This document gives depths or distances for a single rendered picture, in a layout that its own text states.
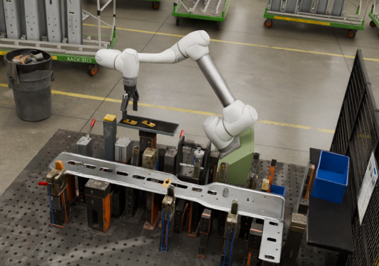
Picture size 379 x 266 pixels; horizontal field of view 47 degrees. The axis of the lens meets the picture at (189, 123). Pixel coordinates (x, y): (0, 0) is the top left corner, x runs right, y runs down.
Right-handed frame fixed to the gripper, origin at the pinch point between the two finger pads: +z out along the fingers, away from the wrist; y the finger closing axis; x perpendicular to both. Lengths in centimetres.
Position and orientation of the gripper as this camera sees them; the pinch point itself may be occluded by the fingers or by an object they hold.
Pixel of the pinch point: (129, 113)
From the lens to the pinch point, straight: 275.8
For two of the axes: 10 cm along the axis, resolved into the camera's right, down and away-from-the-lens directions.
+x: 9.3, 2.4, -2.9
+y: -3.7, 4.4, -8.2
